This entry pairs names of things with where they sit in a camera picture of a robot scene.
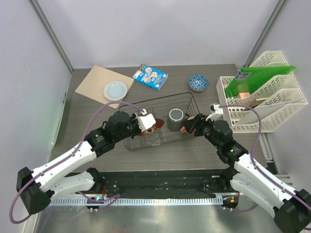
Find black wire dish rack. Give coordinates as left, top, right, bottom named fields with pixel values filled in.
left=123, top=92, right=199, bottom=150

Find beige board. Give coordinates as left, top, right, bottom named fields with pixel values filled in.
left=75, top=65, right=134, bottom=104

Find white slotted cable duct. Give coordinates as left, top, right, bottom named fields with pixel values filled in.
left=50, top=196, right=223, bottom=207

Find white plate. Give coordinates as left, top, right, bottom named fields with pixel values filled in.
left=103, top=81, right=128, bottom=101

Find white file organizer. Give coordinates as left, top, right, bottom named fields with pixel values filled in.
left=216, top=50, right=308, bottom=133

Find pink mug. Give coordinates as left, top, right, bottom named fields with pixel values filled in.
left=180, top=116, right=194, bottom=134

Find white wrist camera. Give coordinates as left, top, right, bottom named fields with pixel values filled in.
left=134, top=109, right=156, bottom=132
left=206, top=103, right=223, bottom=121

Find blue red patterned bowl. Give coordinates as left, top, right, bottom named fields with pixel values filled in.
left=188, top=74, right=209, bottom=92

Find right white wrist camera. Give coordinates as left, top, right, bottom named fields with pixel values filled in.
left=206, top=103, right=223, bottom=121

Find brown items in organizer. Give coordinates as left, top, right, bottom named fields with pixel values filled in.
left=237, top=92, right=267, bottom=108

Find dark red plate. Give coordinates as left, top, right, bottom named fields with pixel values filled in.
left=138, top=118, right=164, bottom=136

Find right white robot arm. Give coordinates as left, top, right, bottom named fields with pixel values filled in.
left=182, top=114, right=311, bottom=233

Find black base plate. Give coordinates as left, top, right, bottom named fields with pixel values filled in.
left=83, top=169, right=237, bottom=199

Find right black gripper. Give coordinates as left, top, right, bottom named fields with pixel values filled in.
left=182, top=113, right=222, bottom=150

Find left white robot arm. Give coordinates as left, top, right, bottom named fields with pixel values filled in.
left=16, top=110, right=156, bottom=215

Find blue picture box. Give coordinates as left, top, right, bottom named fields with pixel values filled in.
left=131, top=64, right=169, bottom=91

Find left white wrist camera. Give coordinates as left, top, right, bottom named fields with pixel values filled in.
left=134, top=109, right=156, bottom=132

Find grey mug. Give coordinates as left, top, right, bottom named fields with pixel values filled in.
left=167, top=108, right=185, bottom=131

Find green plastic folder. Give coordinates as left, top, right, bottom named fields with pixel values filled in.
left=225, top=66, right=296, bottom=98

